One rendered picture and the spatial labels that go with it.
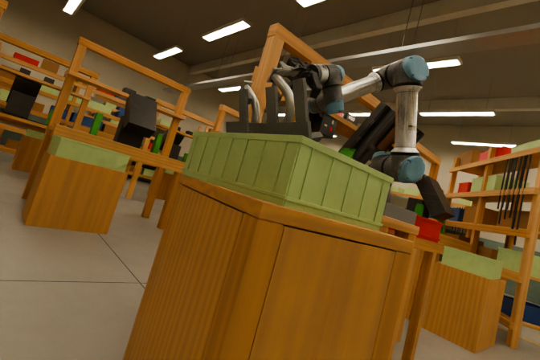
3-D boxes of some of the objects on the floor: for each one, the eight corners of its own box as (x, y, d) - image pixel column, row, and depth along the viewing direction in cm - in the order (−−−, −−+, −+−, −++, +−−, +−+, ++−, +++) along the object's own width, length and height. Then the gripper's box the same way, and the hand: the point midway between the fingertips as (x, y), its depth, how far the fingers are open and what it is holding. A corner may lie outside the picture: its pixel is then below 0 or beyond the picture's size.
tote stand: (347, 543, 81) (415, 241, 90) (141, 630, 56) (262, 200, 65) (239, 374, 140) (286, 202, 149) (115, 380, 115) (180, 173, 124)
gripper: (299, 76, 123) (257, 77, 109) (312, 53, 116) (270, 51, 102) (311, 92, 120) (270, 94, 106) (327, 68, 113) (284, 67, 99)
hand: (277, 78), depth 104 cm, fingers closed on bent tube, 3 cm apart
